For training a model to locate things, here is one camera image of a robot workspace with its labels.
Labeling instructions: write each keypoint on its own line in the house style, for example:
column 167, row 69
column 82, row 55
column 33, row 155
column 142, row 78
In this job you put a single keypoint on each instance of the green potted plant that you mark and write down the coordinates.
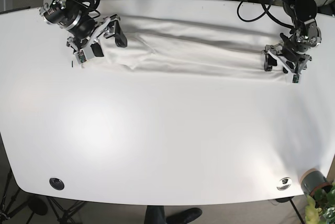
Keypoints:
column 320, row 207

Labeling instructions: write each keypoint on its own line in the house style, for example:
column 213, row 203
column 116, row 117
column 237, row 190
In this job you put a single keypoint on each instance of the white printed T-shirt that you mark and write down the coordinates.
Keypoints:
column 187, row 48

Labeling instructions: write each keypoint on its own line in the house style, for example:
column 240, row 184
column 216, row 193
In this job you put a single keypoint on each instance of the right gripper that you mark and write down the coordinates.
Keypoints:
column 86, row 31

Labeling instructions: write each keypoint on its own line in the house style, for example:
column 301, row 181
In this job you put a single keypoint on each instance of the black table grommet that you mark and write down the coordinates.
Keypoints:
column 56, row 183

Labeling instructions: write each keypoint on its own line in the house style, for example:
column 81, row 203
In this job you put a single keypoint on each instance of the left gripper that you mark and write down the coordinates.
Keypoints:
column 291, row 51

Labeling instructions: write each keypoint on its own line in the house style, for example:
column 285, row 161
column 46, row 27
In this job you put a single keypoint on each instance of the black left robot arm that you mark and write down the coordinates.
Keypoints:
column 301, row 12

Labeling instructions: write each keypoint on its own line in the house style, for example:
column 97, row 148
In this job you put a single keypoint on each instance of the grey plant pot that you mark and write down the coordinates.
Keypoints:
column 313, row 180

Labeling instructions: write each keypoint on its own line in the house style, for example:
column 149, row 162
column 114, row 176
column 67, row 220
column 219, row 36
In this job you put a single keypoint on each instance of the silver table grommet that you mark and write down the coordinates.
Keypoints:
column 284, row 184

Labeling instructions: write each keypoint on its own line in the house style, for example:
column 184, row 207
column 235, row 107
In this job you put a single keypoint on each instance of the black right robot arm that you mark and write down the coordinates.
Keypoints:
column 53, row 11

